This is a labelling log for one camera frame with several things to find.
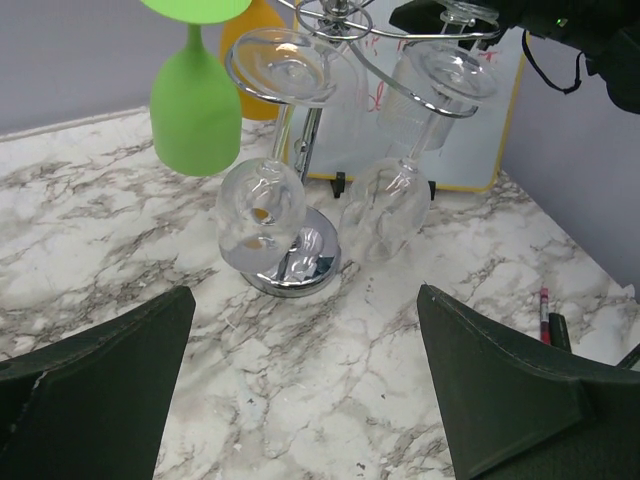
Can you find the clear wine glass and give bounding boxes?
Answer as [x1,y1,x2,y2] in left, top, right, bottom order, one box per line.
[339,42,501,266]
[216,28,339,274]

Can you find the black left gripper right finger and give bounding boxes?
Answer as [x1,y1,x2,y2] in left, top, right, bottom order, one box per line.
[417,284,639,479]

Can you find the red orange marker pen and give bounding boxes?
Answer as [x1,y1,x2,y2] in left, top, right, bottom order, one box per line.
[539,287,572,353]

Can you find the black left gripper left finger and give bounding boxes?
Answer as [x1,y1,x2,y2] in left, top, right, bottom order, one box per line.
[1,286,196,479]

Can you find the chrome wine glass rack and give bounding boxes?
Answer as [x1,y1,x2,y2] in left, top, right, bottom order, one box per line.
[223,0,502,300]

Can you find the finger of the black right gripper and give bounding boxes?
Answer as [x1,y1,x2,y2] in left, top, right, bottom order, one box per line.
[389,0,445,35]

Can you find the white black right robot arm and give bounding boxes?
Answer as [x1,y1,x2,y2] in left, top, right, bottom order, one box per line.
[472,0,639,114]

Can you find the green plastic wine glass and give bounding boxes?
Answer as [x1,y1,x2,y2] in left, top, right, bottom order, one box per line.
[143,0,249,177]

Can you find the yellow framed whiteboard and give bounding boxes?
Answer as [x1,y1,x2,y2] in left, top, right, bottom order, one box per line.
[308,28,525,193]

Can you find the orange plastic wine glass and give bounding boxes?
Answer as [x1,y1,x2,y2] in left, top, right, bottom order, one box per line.
[219,0,289,121]

